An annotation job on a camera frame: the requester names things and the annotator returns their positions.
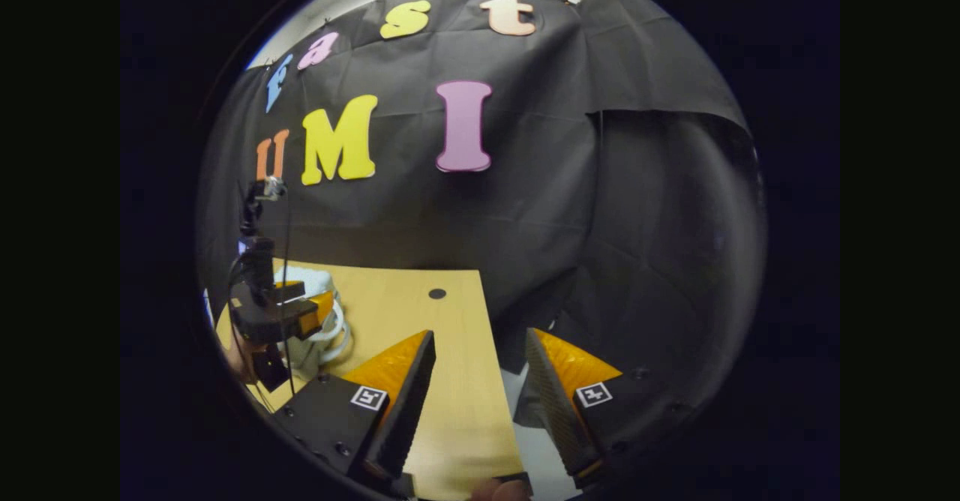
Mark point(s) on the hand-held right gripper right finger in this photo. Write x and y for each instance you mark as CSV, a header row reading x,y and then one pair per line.
x,y
551,403

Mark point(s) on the light blue suitcase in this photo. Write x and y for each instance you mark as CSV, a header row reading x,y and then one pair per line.
x,y
315,351

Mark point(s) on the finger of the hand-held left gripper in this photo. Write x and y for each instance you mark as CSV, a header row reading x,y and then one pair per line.
x,y
291,291
270,325

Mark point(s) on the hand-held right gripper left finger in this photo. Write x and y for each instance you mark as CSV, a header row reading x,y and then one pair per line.
x,y
412,411

